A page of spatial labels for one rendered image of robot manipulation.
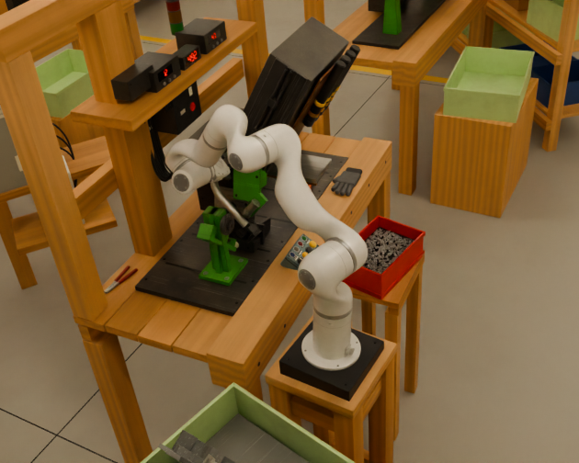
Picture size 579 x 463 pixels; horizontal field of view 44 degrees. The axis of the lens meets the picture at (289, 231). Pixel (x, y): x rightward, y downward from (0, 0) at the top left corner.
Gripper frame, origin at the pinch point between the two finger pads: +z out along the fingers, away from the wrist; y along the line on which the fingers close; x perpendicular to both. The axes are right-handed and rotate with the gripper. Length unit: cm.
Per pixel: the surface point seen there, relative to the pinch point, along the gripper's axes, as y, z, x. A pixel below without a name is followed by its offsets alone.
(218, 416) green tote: -66, -70, 13
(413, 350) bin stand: -109, 46, 8
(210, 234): -19.5, -26.6, 6.5
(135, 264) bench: -9, -17, 50
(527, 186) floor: -104, 232, -30
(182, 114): 22.2, -7.7, -1.9
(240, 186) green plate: -10.3, 3.0, 3.3
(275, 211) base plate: -25.1, 26.3, 10.9
